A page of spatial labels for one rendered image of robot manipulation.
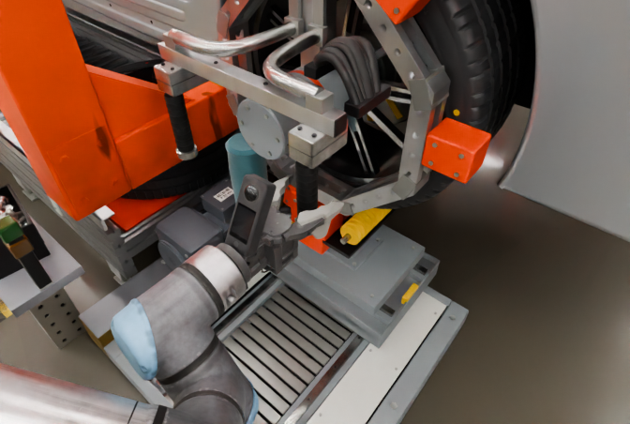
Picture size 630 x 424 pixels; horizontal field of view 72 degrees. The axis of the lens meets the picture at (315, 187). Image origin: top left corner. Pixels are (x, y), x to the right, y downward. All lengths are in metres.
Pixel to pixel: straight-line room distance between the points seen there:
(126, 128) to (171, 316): 0.73
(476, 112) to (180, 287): 0.57
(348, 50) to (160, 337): 0.47
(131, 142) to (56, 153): 0.19
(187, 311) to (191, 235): 0.70
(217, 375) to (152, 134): 0.79
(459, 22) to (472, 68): 0.08
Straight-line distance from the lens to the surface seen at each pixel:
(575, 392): 1.63
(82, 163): 1.18
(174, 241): 1.29
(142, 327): 0.58
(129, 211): 1.63
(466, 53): 0.80
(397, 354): 1.42
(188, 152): 0.96
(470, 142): 0.79
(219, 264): 0.61
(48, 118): 1.11
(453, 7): 0.80
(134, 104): 1.22
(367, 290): 1.35
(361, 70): 0.69
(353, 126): 1.03
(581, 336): 1.76
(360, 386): 1.36
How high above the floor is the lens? 1.32
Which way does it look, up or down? 41 degrees down
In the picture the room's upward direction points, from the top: straight up
